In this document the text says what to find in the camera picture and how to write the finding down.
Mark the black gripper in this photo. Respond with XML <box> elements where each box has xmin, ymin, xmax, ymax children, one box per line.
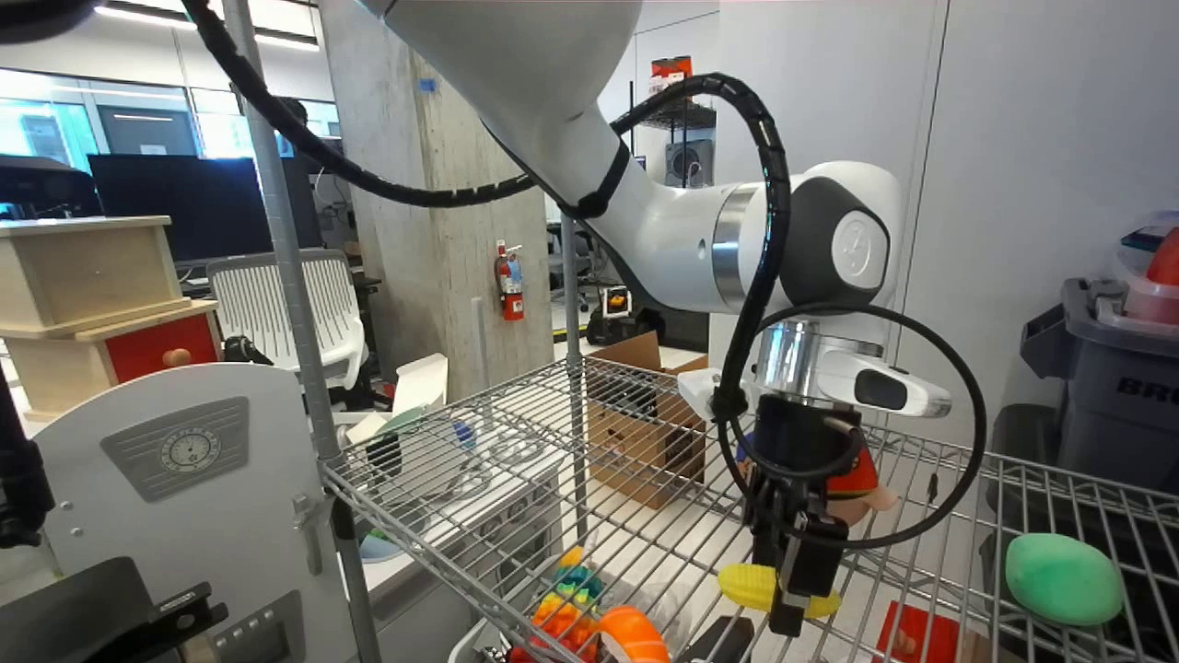
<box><xmin>741</xmin><ymin>399</ymin><xmax>865</xmax><ymax>638</ymax></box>

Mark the yellow toy maize cob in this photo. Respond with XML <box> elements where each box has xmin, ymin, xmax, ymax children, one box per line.
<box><xmin>713</xmin><ymin>559</ymin><xmax>847</xmax><ymax>624</ymax></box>

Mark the red flat toy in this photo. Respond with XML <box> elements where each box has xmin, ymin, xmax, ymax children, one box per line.
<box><xmin>873</xmin><ymin>599</ymin><xmax>964</xmax><ymax>663</ymax></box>

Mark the orange salmon sushi toy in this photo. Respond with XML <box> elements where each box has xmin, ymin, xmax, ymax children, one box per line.
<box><xmin>598</xmin><ymin>599</ymin><xmax>675</xmax><ymax>663</ymax></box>

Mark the brown cardboard box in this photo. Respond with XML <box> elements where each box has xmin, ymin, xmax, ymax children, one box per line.
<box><xmin>587</xmin><ymin>329</ymin><xmax>713</xmax><ymax>510</ymax></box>

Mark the green toy egg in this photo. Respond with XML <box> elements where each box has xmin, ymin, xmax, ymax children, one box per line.
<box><xmin>1003</xmin><ymin>529</ymin><xmax>1126</xmax><ymax>633</ymax></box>

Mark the grey trash bin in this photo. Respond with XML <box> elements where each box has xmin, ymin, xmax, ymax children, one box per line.
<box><xmin>1023</xmin><ymin>272</ymin><xmax>1179</xmax><ymax>492</ymax></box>

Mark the red fire extinguisher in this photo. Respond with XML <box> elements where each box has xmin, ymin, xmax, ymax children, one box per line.
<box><xmin>495</xmin><ymin>238</ymin><xmax>529</xmax><ymax>322</ymax></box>

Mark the white device with grey badge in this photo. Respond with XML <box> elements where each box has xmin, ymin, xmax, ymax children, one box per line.
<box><xmin>29</xmin><ymin>361</ymin><xmax>341</xmax><ymax>663</ymax></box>

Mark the wooden box shelf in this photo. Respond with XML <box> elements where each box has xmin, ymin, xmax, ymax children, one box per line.
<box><xmin>0</xmin><ymin>213</ymin><xmax>226</xmax><ymax>418</ymax></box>

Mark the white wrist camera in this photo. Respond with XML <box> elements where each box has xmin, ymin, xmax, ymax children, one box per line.
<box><xmin>805</xmin><ymin>336</ymin><xmax>953</xmax><ymax>418</ymax></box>

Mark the rainbow stacking ring toy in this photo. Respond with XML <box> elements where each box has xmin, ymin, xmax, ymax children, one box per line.
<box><xmin>508</xmin><ymin>543</ymin><xmax>612</xmax><ymax>663</ymax></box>

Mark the grey wire shelf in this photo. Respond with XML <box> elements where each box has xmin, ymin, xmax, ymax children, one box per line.
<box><xmin>216</xmin><ymin>0</ymin><xmax>1179</xmax><ymax>663</ymax></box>

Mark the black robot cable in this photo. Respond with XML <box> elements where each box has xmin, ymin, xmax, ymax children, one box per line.
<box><xmin>181</xmin><ymin>0</ymin><xmax>989</xmax><ymax>557</ymax></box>

